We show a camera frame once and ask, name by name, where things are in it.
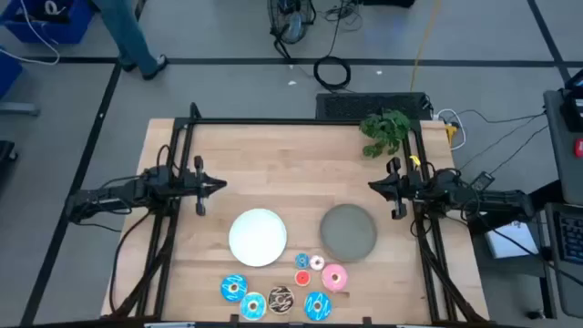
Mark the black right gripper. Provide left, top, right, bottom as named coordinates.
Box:
left=367, top=157, right=423, bottom=220

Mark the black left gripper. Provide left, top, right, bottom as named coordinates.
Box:
left=175, top=155, right=228, bottom=217

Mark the blue white-drizzled donut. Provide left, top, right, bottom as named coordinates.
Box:
left=303, top=291, right=332, bottom=322
left=220, top=273, right=249, bottom=302

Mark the large pink frosted donut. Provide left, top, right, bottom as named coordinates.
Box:
left=321, top=263, right=350, bottom=292

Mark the light blue frosted donut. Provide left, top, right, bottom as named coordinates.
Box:
left=239, top=292, right=268, bottom=321

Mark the chocolate drizzled donut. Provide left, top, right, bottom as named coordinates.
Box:
left=267, top=285, right=295, bottom=315

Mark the grey round plate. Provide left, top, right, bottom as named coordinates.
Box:
left=319, top=203, right=378, bottom=263

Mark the green potted plant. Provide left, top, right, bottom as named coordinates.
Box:
left=358, top=108, right=412, bottom=159

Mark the white round plate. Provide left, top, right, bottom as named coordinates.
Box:
left=228, top=208, right=289, bottom=268

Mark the black mesh computer case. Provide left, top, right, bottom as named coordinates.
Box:
left=315, top=92, right=433, bottom=122

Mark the black power adapter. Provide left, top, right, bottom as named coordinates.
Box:
left=470, top=170, right=496, bottom=191

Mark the white paper box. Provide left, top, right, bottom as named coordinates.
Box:
left=484, top=220, right=540, bottom=260

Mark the person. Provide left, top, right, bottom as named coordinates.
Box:
left=90, top=0, right=169, bottom=82

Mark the grey desk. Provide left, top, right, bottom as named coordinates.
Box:
left=542, top=88, right=583, bottom=320

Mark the black floor fan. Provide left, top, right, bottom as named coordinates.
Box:
left=267, top=0, right=317, bottom=46

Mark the black keyboard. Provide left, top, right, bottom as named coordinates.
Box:
left=557, top=211, right=583, bottom=265

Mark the blue plastic bin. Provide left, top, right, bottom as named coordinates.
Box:
left=0, top=45, right=24, bottom=99
left=0, top=0, right=97, bottom=46

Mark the white cable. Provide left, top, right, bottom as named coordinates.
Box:
left=0, top=0, right=62, bottom=67
left=435, top=108, right=468, bottom=151

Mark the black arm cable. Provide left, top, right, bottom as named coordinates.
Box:
left=107, top=210, right=154, bottom=315

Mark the coiled black cable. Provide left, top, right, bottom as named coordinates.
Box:
left=312, top=56, right=353, bottom=91

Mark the yellow floor cable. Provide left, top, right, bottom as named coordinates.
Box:
left=409, top=0, right=443, bottom=92

